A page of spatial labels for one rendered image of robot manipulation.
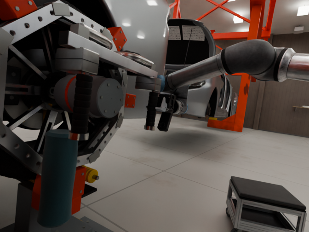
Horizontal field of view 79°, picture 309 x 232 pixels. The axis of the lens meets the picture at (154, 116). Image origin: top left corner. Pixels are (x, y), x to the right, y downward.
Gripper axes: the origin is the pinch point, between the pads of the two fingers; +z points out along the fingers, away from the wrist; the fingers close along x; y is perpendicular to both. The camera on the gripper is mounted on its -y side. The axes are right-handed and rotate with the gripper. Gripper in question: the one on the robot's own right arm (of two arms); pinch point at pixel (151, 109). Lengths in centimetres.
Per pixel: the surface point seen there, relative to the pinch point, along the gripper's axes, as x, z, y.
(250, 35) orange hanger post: 12, -344, 158
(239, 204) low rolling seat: 36, -73, -56
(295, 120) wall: 288, -1411, 12
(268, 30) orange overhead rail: 44, -575, 259
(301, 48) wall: 255, -1414, 470
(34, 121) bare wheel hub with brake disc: -41.0, 20.1, -10.7
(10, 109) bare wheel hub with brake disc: -41, 29, -6
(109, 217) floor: -46, -41, -83
